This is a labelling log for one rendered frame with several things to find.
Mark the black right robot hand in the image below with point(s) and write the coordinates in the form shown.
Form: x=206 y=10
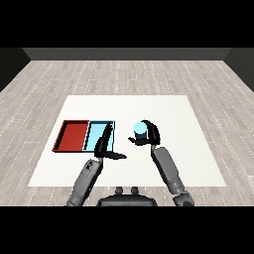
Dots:
x=152 y=135

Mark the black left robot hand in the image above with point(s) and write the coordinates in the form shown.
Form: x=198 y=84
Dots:
x=103 y=145

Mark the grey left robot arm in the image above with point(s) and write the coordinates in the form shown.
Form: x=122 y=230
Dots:
x=85 y=180

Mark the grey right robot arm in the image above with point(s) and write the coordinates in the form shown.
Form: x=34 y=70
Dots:
x=168 y=172

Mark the light blue shallow open box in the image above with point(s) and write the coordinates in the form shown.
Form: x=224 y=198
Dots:
x=98 y=134

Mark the small blue can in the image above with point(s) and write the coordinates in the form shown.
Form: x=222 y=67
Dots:
x=140 y=130

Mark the red shallow open box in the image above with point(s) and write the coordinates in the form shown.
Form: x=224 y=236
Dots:
x=71 y=136

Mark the dark grey robot body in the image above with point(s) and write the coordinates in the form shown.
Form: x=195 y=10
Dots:
x=126 y=198

